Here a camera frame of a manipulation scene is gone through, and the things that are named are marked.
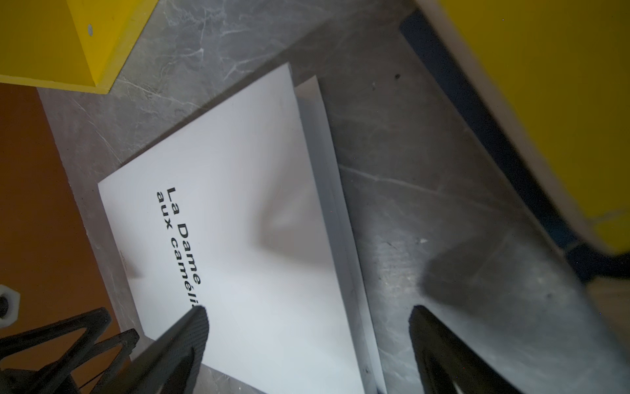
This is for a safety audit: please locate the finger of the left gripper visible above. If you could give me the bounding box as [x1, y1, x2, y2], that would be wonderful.
[0, 307, 141, 394]

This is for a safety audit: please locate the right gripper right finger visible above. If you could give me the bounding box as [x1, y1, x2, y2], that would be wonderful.
[409, 305, 519, 393]

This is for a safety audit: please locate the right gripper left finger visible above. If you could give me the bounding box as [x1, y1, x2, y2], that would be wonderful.
[88, 305, 209, 393]

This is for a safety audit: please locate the white La Dame book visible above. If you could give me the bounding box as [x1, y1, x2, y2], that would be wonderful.
[98, 64, 387, 393]

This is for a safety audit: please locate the yellow pink blue bookshelf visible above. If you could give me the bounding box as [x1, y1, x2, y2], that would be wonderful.
[1, 1, 629, 281]

